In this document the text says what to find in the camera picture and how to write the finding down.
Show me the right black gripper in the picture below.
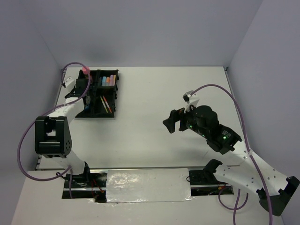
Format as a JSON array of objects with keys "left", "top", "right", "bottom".
[{"left": 162, "top": 101, "right": 208, "bottom": 137}]

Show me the pink-capped small bottle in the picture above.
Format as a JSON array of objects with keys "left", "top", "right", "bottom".
[{"left": 82, "top": 67, "right": 90, "bottom": 75}]

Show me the blue highlighter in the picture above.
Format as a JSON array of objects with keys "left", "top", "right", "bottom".
[{"left": 102, "top": 76, "right": 106, "bottom": 86}]

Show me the yellow thin pen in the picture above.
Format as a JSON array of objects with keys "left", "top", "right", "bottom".
[{"left": 100, "top": 96, "right": 108, "bottom": 113}]

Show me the orange thin pen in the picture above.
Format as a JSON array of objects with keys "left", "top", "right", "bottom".
[{"left": 103, "top": 96, "right": 112, "bottom": 113}]

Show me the purple highlighter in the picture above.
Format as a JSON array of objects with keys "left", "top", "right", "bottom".
[{"left": 109, "top": 75, "right": 114, "bottom": 86}]

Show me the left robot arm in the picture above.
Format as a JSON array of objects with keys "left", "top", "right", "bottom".
[{"left": 35, "top": 77, "right": 92, "bottom": 187}]

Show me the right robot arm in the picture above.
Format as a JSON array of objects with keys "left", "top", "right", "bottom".
[{"left": 163, "top": 105, "right": 300, "bottom": 216}]

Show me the black four-compartment organizer tray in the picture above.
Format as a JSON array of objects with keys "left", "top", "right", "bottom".
[{"left": 76, "top": 69, "right": 119, "bottom": 118}]

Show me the silver foil plate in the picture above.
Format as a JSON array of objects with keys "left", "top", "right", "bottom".
[{"left": 106, "top": 168, "right": 192, "bottom": 203}]

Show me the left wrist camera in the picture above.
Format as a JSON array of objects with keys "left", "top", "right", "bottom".
[{"left": 62, "top": 76, "right": 76, "bottom": 92}]

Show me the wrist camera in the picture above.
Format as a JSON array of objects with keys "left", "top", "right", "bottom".
[
  {"left": 62, "top": 76, "right": 76, "bottom": 92},
  {"left": 183, "top": 90, "right": 200, "bottom": 113}
]

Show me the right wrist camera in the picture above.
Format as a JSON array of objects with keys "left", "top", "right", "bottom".
[{"left": 183, "top": 90, "right": 200, "bottom": 113}]

